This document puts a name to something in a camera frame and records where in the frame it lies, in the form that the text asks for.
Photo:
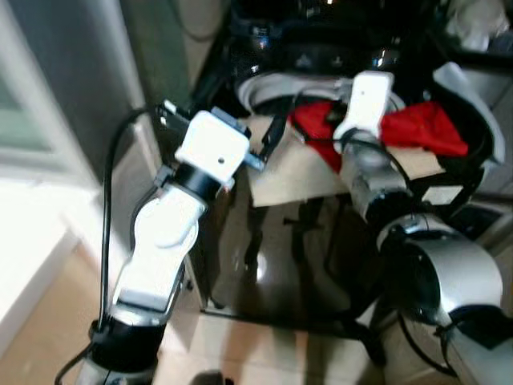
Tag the red garment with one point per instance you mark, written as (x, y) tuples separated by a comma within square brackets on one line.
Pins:
[(421, 130)]

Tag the grey washer lid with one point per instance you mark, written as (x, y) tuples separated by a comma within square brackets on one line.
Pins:
[(473, 100)]

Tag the black washing machine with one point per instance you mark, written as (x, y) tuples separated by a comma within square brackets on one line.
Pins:
[(280, 257)]

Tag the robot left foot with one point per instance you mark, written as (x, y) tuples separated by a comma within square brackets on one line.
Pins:
[(210, 378)]

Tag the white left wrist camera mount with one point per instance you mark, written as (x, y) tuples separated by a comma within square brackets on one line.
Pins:
[(212, 144)]

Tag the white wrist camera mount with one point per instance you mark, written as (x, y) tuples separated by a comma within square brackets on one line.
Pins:
[(369, 100), (212, 144)]

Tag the white bundle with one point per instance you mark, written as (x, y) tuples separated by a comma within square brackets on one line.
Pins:
[(474, 24)]

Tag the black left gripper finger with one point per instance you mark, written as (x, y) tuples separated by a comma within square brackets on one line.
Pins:
[(172, 112), (274, 135)]

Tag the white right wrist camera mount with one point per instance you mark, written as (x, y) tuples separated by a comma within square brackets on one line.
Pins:
[(369, 100)]

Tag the brown cardboard sheet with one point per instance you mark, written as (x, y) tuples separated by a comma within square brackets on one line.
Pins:
[(292, 176)]

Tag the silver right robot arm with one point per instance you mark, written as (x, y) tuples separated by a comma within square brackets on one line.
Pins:
[(433, 265)]

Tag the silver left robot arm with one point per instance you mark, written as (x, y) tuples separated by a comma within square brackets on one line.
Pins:
[(164, 233)]

